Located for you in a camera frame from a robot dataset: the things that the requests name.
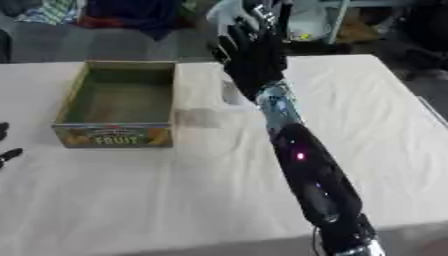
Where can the striped cloth pile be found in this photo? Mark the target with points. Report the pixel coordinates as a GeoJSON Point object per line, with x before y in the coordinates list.
{"type": "Point", "coordinates": [49, 10]}

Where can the cardboard box with green inside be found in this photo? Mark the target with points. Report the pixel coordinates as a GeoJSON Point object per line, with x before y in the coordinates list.
{"type": "Point", "coordinates": [119, 100]}

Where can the clear plastic bottle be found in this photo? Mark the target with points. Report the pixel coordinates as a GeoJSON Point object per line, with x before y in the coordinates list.
{"type": "Point", "coordinates": [232, 95]}

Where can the white plastic bag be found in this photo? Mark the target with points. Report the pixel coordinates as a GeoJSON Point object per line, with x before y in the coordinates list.
{"type": "Point", "coordinates": [309, 20]}

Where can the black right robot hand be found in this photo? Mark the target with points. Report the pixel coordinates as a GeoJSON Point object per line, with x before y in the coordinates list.
{"type": "Point", "coordinates": [256, 63]}

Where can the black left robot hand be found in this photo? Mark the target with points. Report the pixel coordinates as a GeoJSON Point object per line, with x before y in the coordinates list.
{"type": "Point", "coordinates": [10, 154]}

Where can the dark blue garment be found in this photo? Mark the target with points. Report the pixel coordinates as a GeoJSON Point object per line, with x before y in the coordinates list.
{"type": "Point", "coordinates": [137, 15]}

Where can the tan cardboard box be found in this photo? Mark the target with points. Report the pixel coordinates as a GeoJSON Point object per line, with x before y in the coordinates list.
{"type": "Point", "coordinates": [357, 30]}

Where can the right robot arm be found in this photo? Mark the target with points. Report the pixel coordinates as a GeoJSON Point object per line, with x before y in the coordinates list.
{"type": "Point", "coordinates": [309, 166]}

